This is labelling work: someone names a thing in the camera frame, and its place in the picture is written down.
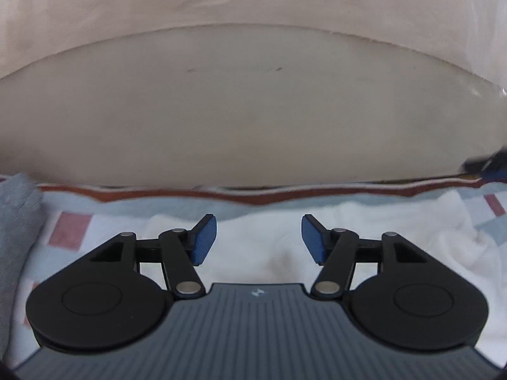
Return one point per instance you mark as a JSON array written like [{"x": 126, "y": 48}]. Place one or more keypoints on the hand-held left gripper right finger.
[{"x": 313, "y": 239}]

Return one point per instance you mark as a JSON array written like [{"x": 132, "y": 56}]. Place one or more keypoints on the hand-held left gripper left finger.
[{"x": 205, "y": 241}]

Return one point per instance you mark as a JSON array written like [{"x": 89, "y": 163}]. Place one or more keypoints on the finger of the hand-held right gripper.
[{"x": 493, "y": 168}]

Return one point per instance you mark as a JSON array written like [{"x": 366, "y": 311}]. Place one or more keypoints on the cream white fleece garment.
[{"x": 396, "y": 237}]

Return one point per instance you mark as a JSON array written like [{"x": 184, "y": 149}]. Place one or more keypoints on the beige sofa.
[{"x": 253, "y": 107}]

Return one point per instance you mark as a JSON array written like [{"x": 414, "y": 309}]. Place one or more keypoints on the grey folded garment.
[{"x": 16, "y": 225}]

